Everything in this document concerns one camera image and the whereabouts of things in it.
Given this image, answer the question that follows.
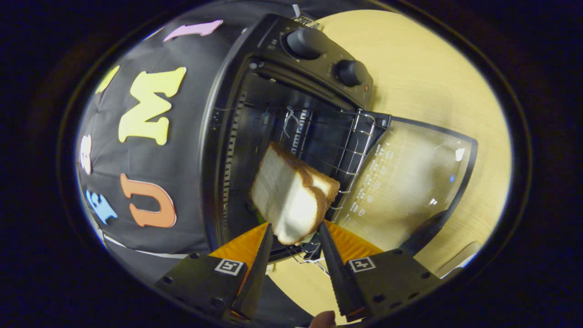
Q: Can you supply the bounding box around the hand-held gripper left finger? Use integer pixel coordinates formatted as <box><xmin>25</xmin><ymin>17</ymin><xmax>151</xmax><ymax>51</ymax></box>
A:
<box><xmin>155</xmin><ymin>222</ymin><xmax>275</xmax><ymax>322</ymax></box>

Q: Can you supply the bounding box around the white bread sandwich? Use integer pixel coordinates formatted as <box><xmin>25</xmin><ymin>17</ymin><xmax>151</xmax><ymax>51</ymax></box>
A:
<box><xmin>250</xmin><ymin>141</ymin><xmax>341</xmax><ymax>246</ymax></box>

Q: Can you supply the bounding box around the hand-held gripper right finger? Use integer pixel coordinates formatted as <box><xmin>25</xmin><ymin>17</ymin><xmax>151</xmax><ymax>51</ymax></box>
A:
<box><xmin>317</xmin><ymin>221</ymin><xmax>442</xmax><ymax>322</ymax></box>

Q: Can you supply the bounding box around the black toaster oven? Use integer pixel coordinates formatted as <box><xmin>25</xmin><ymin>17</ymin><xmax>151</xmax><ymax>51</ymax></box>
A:
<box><xmin>200</xmin><ymin>13</ymin><xmax>479</xmax><ymax>265</ymax></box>

